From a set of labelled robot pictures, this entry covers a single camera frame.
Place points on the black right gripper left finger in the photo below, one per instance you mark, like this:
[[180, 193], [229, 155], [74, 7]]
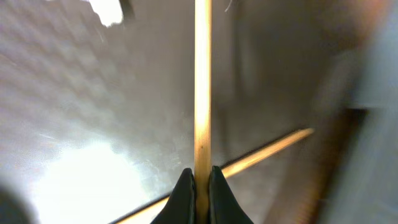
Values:
[[180, 207]]

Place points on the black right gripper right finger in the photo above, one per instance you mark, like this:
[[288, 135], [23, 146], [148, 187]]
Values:
[[224, 208]]

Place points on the wooden chopstick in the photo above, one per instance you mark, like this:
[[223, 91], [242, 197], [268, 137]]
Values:
[[147, 213], [202, 108]]

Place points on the grey dishwasher rack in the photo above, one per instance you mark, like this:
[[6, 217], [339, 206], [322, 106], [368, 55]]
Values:
[[366, 190]]

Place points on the dark brown serving tray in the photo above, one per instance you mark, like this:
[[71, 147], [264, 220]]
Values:
[[98, 121]]

